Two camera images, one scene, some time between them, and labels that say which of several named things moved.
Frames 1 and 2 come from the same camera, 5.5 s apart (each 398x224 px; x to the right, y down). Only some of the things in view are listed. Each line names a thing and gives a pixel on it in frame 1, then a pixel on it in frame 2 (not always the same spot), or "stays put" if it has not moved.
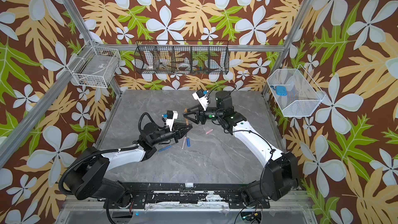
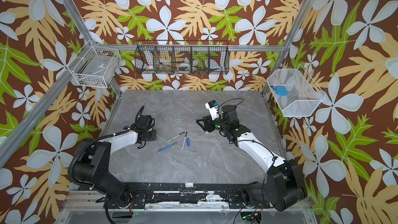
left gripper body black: [165, 135] -> [152, 134]
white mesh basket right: [295, 92] stays put
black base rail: [187, 196] stays put
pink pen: [184, 140] stays put
